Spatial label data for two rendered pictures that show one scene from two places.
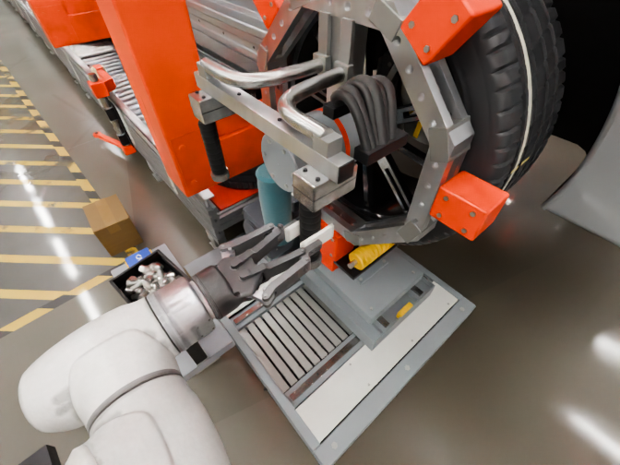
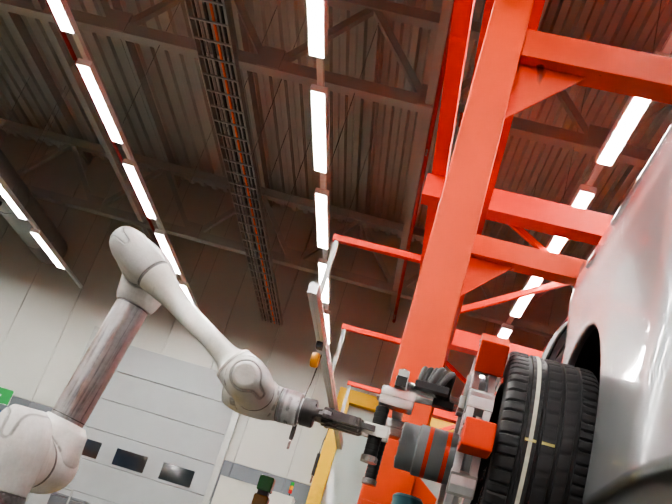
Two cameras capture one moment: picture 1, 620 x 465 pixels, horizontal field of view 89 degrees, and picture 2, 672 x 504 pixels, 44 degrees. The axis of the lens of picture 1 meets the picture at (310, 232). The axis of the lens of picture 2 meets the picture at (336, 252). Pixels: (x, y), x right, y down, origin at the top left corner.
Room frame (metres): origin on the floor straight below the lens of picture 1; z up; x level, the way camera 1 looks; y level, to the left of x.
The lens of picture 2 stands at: (-1.19, -1.48, 0.37)
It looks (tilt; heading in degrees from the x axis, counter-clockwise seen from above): 23 degrees up; 50
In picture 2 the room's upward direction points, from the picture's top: 18 degrees clockwise
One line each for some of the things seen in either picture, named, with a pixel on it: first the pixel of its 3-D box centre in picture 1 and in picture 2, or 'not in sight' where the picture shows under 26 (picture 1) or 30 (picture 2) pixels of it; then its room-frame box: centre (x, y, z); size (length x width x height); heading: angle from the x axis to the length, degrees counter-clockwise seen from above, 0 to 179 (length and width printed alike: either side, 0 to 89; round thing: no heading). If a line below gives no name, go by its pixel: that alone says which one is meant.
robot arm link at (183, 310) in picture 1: (184, 311); (291, 407); (0.21, 0.18, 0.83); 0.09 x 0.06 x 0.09; 40
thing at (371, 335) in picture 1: (357, 275); not in sight; (0.76, -0.20, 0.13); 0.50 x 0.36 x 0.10; 40
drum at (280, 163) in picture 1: (316, 146); (435, 454); (0.60, -0.01, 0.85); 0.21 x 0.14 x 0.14; 130
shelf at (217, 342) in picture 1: (168, 305); not in sight; (0.44, 0.40, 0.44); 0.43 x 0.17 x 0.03; 40
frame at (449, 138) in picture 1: (339, 134); (461, 462); (0.65, -0.07, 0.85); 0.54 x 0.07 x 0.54; 40
